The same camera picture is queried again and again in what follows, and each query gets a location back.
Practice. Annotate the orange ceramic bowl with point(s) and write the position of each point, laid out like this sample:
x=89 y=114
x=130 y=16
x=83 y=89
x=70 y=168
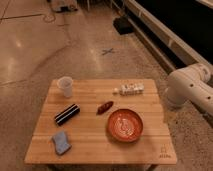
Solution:
x=125 y=125

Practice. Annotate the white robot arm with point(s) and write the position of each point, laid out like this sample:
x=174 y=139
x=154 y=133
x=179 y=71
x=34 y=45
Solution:
x=190 y=84

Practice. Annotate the dark red oblong object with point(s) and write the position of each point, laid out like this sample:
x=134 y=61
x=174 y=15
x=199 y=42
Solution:
x=104 y=107

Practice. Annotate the white plastic bottle lying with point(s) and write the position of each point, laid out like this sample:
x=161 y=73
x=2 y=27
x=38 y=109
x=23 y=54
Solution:
x=129 y=89

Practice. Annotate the wooden table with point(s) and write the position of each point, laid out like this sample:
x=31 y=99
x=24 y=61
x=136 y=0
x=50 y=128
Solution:
x=86 y=131

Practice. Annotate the black white striped box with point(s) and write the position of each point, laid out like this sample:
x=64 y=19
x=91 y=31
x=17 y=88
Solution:
x=65 y=115

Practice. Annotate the clear plastic cup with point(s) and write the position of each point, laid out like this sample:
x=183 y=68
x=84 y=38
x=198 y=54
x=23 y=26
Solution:
x=65 y=85

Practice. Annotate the black object on floor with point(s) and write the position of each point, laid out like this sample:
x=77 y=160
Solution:
x=122 y=25

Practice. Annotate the grey equipment at top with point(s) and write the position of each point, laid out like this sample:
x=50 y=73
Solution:
x=63 y=5

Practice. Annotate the white rail barrier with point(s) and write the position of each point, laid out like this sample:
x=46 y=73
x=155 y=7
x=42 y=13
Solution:
x=179 y=32

